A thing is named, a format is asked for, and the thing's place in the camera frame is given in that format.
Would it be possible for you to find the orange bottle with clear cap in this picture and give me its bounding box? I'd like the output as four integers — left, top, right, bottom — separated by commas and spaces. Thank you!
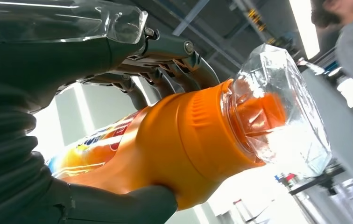
46, 43, 332, 211

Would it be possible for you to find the ceiling light strip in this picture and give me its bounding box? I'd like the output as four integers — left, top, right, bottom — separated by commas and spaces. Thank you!
289, 0, 320, 60

